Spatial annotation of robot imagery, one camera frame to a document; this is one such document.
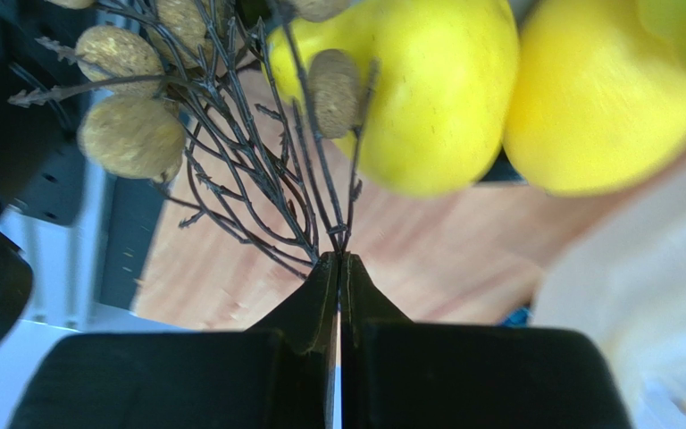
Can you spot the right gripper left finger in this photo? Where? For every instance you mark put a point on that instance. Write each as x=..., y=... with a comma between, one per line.
x=278, y=373

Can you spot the translucent white plastic bag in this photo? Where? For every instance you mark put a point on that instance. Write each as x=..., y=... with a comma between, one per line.
x=624, y=287

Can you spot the yellow fake lemon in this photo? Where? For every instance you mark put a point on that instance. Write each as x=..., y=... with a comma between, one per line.
x=599, y=103

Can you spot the yellow fake pear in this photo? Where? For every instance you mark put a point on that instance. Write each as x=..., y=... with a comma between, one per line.
x=447, y=70

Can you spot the blue patterned cloth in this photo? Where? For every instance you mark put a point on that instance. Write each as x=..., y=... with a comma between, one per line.
x=517, y=318

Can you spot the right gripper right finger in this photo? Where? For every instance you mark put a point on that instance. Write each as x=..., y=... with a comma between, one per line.
x=397, y=373

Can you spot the brown fake grapes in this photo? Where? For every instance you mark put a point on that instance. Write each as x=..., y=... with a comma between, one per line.
x=176, y=99

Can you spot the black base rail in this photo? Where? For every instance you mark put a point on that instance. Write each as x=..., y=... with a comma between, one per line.
x=41, y=170

